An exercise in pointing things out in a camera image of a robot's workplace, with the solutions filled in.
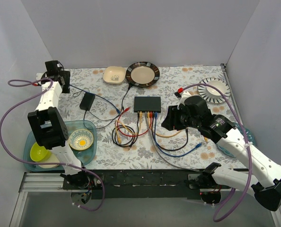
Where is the red ethernet cable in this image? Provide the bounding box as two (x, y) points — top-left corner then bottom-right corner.
(114, 107), (153, 138)

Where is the dark grey network switch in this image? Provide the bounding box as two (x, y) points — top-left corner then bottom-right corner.
(133, 96), (161, 113)

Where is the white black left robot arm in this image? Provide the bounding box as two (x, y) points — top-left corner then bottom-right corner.
(27, 60), (90, 189)

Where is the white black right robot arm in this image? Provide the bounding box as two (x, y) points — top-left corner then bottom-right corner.
(161, 96), (281, 211)

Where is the blue striped white plate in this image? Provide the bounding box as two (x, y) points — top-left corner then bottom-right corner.
(197, 78), (231, 104)

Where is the small white bowl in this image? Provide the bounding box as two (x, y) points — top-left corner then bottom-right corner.
(206, 80), (227, 97)

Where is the black power adapter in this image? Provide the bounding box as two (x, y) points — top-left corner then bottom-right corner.
(79, 93), (95, 111)

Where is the cream square panda dish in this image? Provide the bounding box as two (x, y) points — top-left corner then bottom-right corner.
(103, 66), (126, 85)

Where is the teal scalloped plate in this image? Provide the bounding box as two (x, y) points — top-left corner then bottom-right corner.
(216, 128), (256, 158)

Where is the dark rimmed beige plate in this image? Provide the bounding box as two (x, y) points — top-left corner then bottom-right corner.
(125, 61), (160, 88)

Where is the floral patterned tablecloth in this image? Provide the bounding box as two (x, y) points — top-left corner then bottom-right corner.
(58, 66), (244, 170)

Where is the daisy patterned glass bowl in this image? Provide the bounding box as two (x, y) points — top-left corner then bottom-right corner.
(68, 129), (94, 151)

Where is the lime green bowl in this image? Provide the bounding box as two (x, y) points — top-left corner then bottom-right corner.
(30, 142), (48, 162)

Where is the cream plate in tray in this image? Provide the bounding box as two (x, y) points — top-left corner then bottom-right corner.
(38, 153), (59, 168)

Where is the teal transparent plastic tray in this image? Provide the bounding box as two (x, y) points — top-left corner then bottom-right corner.
(23, 120), (97, 173)

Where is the grey ethernet cable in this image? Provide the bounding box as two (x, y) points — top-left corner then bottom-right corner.
(145, 112), (200, 171)

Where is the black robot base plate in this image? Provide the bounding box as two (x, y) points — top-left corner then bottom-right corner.
(62, 169), (235, 200)

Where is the aluminium frame rail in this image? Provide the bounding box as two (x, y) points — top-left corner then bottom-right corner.
(19, 170), (216, 192)

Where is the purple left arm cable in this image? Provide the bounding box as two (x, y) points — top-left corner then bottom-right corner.
(0, 78), (105, 211)

